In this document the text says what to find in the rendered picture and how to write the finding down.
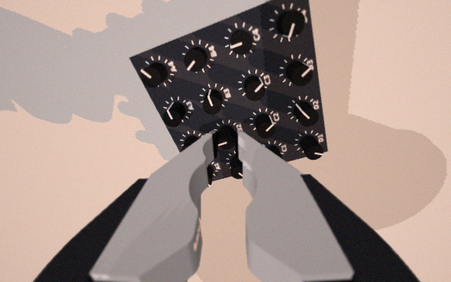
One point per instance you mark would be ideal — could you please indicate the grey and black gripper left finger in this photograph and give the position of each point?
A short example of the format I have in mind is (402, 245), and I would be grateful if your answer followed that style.
(150, 233)

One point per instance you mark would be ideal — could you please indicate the black knob box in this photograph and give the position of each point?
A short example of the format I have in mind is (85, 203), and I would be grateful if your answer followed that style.
(200, 83)

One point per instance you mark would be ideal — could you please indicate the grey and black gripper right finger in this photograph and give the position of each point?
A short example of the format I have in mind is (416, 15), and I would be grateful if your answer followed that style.
(298, 231)

